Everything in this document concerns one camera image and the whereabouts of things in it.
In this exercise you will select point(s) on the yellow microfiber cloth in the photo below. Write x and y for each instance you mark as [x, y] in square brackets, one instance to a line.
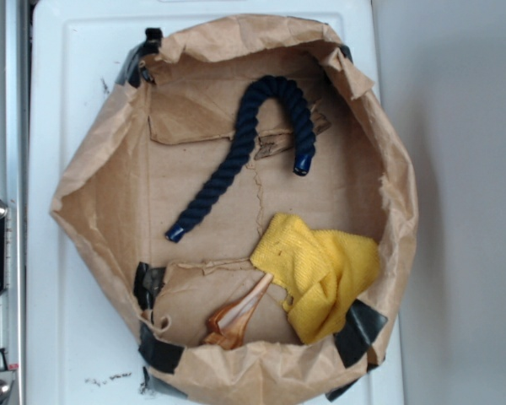
[323, 272]

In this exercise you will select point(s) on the brown paper bag tray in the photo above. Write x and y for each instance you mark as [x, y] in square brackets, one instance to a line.
[206, 136]

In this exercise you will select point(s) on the crumpled brown packing tape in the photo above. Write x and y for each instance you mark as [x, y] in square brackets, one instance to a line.
[226, 327]

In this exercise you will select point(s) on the white plastic base board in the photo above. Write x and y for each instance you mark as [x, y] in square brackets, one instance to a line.
[78, 349]

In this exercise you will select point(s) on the aluminium frame rail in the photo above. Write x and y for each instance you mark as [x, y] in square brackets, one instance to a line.
[13, 119]

